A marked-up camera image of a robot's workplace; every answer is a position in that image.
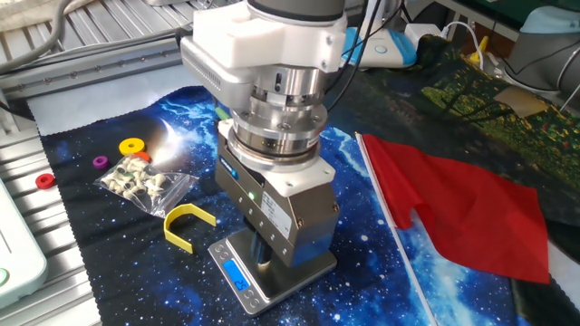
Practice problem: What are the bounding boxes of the silver Schunk gripper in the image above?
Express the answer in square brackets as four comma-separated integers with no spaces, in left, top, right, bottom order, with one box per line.
[214,135,341,269]

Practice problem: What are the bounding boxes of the silver digital pocket scale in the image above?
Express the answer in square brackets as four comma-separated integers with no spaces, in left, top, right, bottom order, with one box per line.
[207,225,339,317]

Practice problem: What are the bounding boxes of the yellow U-shaped plastic strip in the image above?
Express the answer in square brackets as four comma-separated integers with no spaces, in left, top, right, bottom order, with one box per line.
[163,203,218,255]

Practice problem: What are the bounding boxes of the galaxy print cloth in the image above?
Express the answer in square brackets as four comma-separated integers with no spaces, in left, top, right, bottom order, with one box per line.
[26,34,580,326]

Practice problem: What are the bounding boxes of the clear bag of chess pieces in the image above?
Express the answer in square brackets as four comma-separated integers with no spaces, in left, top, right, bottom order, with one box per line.
[92,153,200,219]

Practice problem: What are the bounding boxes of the red flag with white pole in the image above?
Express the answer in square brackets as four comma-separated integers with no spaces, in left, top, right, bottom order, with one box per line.
[354,131,551,326]

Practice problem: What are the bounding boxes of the white and blue desk lamp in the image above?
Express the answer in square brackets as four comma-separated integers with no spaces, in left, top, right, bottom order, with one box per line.
[342,0,418,70]

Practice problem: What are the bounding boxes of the white mint-edged device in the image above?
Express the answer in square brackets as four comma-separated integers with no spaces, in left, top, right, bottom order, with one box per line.
[0,178,49,309]

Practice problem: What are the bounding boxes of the white power adapter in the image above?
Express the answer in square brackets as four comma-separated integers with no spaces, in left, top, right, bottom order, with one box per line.
[404,22,443,46]

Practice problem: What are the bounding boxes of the tan paper patch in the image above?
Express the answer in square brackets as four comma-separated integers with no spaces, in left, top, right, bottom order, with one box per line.
[493,84,550,120]

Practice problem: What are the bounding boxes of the beige fabric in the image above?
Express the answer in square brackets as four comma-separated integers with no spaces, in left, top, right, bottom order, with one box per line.
[0,0,99,33]

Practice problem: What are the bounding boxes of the yellow plastic ring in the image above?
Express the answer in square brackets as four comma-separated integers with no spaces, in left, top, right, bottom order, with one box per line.
[118,137,147,157]

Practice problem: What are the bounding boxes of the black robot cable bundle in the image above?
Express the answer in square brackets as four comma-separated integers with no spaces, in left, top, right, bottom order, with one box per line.
[325,0,409,112]

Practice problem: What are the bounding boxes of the aluminium profile rail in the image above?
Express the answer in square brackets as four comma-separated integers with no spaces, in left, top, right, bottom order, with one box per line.
[0,35,196,101]

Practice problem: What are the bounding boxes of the yellow cable connector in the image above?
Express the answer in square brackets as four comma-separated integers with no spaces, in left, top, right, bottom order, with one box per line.
[469,34,491,64]

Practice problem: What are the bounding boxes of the white adapter cable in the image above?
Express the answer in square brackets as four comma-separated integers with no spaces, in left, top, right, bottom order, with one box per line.
[440,20,485,72]

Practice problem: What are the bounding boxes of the grey flexible hose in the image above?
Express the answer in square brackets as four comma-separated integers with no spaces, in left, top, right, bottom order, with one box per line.
[0,0,73,76]

